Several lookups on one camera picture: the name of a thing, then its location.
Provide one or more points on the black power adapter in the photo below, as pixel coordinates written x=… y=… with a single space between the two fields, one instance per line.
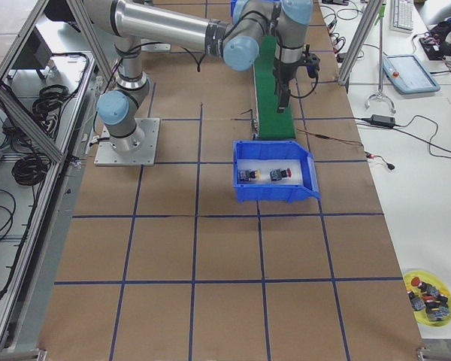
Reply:
x=382 y=121

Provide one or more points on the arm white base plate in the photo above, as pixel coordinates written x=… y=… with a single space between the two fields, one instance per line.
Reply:
x=137 y=149

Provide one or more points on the green conveyor belt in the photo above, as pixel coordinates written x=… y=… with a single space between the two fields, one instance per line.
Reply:
x=270 y=125

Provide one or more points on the blue bin on right side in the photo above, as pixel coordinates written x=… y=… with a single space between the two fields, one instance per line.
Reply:
x=276 y=150

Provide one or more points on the aluminium frame post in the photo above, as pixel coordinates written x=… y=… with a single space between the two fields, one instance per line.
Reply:
x=364 y=27

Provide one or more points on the white foam pad right bin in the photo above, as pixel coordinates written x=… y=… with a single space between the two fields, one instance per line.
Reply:
x=265 y=166

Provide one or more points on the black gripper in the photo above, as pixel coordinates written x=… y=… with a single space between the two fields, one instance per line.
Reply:
x=284 y=73

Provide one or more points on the red push button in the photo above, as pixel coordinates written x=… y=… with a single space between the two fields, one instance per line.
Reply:
x=280 y=174

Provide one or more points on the blue bin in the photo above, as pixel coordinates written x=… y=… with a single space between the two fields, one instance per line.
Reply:
x=276 y=150
x=233 y=5

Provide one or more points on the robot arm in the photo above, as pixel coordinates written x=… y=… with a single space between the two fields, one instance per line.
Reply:
x=237 y=43

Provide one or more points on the yellow plate of buttons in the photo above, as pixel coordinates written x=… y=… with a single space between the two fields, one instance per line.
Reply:
x=429 y=298

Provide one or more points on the teach pendant tablet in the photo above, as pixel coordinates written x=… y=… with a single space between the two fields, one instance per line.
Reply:
x=408 y=75

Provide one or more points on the yellow push button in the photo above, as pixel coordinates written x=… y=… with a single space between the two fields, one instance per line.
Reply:
x=246 y=175

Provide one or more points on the blue bin on left side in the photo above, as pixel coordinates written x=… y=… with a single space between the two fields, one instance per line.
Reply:
x=233 y=5

